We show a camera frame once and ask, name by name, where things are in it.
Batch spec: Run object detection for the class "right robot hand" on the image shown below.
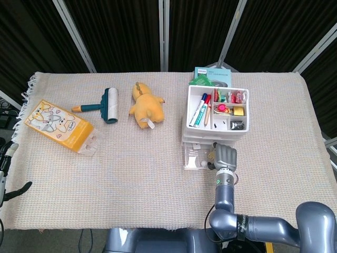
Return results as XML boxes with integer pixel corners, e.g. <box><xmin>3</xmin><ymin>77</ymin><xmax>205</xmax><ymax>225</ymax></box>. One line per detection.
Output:
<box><xmin>207</xmin><ymin>142</ymin><xmax>239</xmax><ymax>172</ymax></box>

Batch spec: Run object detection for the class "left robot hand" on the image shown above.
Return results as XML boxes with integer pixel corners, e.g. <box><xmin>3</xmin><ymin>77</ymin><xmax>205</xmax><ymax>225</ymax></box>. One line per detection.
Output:
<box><xmin>0</xmin><ymin>142</ymin><xmax>33</xmax><ymax>206</ymax></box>

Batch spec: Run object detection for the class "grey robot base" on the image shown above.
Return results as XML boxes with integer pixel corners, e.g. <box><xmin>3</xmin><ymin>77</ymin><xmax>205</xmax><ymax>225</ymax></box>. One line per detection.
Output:
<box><xmin>105</xmin><ymin>228</ymin><xmax>220</xmax><ymax>253</ymax></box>

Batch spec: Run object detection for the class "white drawer organizer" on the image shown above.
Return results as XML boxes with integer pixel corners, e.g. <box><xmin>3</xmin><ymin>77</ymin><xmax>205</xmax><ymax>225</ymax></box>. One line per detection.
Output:
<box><xmin>181</xmin><ymin>84</ymin><xmax>250</xmax><ymax>146</ymax></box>

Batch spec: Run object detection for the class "tan wooden pencil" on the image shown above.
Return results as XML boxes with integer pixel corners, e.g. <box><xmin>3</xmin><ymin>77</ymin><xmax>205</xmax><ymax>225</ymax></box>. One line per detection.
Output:
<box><xmin>204</xmin><ymin>104</ymin><xmax>212</xmax><ymax>127</ymax></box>

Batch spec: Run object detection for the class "brass padlock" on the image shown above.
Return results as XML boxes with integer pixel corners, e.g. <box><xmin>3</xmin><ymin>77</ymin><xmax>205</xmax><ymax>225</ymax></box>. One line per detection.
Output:
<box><xmin>213</xmin><ymin>105</ymin><xmax>246</xmax><ymax>116</ymax></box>

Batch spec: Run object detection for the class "red-cap whiteboard marker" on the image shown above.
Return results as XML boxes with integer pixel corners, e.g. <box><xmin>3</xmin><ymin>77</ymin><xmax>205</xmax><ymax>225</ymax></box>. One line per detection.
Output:
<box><xmin>194</xmin><ymin>94</ymin><xmax>213</xmax><ymax>128</ymax></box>

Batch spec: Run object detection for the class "red candy packet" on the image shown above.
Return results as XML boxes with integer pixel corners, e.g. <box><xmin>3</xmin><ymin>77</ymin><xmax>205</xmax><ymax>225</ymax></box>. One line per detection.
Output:
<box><xmin>230</xmin><ymin>89</ymin><xmax>247</xmax><ymax>104</ymax></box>

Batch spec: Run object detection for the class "red and green clips pack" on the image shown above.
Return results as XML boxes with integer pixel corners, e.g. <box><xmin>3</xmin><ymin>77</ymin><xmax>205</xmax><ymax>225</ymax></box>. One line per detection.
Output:
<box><xmin>213</xmin><ymin>89</ymin><xmax>230</xmax><ymax>103</ymax></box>

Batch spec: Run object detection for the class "blue-cap whiteboard marker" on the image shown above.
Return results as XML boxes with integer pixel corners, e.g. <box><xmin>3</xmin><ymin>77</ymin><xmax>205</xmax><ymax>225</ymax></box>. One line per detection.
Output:
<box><xmin>189</xmin><ymin>92</ymin><xmax>209</xmax><ymax>127</ymax></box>

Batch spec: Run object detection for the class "yellow cat-print tissue pack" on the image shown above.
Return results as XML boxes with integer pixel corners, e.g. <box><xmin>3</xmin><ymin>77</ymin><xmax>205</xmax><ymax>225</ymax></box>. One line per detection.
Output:
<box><xmin>25</xmin><ymin>99</ymin><xmax>103</xmax><ymax>158</ymax></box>

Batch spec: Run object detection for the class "green packet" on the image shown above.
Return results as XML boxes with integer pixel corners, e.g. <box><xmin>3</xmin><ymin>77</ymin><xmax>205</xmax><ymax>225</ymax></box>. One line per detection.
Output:
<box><xmin>190</xmin><ymin>74</ymin><xmax>213</xmax><ymax>86</ymax></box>

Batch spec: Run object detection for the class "teal printed booklet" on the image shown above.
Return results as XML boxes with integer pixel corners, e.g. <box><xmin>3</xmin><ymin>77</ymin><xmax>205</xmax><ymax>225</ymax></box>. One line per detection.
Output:
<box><xmin>194</xmin><ymin>66</ymin><xmax>233</xmax><ymax>87</ymax></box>

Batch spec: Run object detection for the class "yellow plush toy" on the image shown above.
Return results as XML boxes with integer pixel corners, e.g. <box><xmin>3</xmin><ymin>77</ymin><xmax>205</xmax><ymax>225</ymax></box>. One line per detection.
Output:
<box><xmin>128</xmin><ymin>82</ymin><xmax>166</xmax><ymax>130</ymax></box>

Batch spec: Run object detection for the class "black waste bin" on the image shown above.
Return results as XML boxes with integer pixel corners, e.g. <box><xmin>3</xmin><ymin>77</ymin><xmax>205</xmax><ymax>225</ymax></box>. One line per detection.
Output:
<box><xmin>221</xmin><ymin>241</ymin><xmax>266</xmax><ymax>253</ymax></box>

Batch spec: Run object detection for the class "beige woven table cloth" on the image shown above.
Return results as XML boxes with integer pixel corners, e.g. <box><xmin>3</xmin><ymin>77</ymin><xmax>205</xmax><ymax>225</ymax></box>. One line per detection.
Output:
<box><xmin>0</xmin><ymin>71</ymin><xmax>333</xmax><ymax>232</ymax></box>

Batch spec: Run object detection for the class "teal lint roller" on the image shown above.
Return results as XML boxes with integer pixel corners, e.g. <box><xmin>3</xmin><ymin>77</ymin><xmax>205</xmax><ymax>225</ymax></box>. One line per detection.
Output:
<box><xmin>71</xmin><ymin>87</ymin><xmax>119</xmax><ymax>124</ymax></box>

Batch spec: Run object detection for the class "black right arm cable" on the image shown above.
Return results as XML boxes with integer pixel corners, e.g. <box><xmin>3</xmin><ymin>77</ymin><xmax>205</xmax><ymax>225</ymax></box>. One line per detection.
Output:
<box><xmin>204</xmin><ymin>205</ymin><xmax>215</xmax><ymax>239</ymax></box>

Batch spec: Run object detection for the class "black floor cable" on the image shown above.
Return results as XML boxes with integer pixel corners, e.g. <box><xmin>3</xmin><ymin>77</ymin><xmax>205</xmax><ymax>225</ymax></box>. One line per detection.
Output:
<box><xmin>77</xmin><ymin>228</ymin><xmax>93</xmax><ymax>253</ymax></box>

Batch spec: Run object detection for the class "grey screen frame post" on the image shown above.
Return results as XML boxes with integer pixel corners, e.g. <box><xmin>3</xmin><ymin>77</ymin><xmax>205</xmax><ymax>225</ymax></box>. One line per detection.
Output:
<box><xmin>292</xmin><ymin>34</ymin><xmax>337</xmax><ymax>74</ymax></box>
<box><xmin>323</xmin><ymin>137</ymin><xmax>337</xmax><ymax>169</ymax></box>
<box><xmin>52</xmin><ymin>0</ymin><xmax>97</xmax><ymax>73</ymax></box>
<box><xmin>217</xmin><ymin>0</ymin><xmax>248</xmax><ymax>71</ymax></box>
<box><xmin>157</xmin><ymin>0</ymin><xmax>170</xmax><ymax>72</ymax></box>
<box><xmin>0</xmin><ymin>89</ymin><xmax>22</xmax><ymax>111</ymax></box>

